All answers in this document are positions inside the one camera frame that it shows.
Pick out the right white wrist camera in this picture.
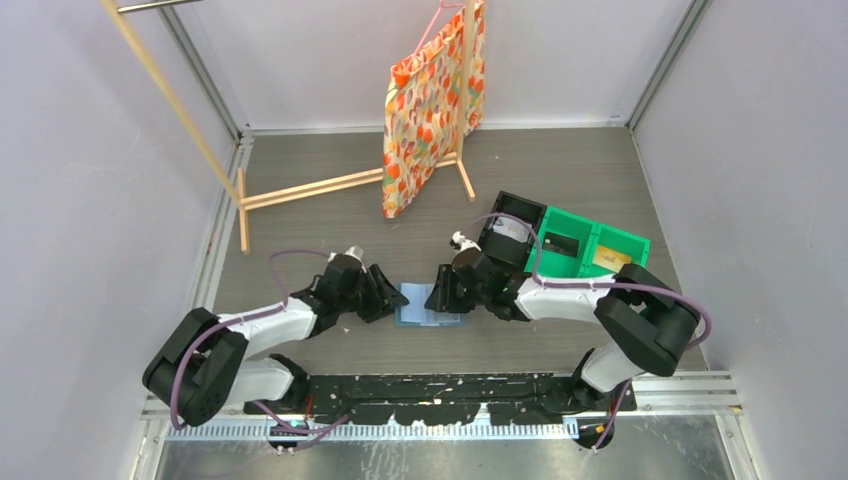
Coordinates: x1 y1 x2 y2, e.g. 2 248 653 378
449 231 480 254

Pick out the white card with stripe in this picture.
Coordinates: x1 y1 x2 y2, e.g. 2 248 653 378
491 216 530 243

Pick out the pink clothes hanger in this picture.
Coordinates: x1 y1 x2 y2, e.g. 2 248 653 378
413 0 465 54

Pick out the floral orange fabric bag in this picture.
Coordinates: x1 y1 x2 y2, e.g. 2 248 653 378
382 1 486 218

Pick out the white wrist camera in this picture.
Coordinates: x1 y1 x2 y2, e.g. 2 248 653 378
345 245 365 270
449 231 480 254

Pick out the wooden clothes rack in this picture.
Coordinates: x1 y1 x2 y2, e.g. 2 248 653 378
99 0 488 256

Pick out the aluminium frame rail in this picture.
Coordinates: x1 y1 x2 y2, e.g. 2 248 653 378
142 370 743 422

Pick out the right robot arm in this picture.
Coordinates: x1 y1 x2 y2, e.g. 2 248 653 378
424 248 707 411

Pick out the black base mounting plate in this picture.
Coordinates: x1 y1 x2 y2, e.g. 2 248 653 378
263 373 620 426

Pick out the gold card in bin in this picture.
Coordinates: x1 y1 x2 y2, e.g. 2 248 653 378
592 245 632 272

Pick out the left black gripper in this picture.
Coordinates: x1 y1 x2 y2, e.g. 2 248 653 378
337 265 407 323

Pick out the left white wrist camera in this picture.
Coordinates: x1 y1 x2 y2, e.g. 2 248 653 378
345 245 365 270

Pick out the dark credit card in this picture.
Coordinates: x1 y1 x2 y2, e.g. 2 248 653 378
543 232 580 258

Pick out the blue leather card holder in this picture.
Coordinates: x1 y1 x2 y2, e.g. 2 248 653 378
395 283 465 328

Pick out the green plastic bin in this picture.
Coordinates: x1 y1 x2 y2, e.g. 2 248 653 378
525 207 651 278

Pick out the black plastic bin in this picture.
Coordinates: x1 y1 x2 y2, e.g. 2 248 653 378
478 190 547 270

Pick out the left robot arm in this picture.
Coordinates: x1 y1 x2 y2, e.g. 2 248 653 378
141 249 409 430

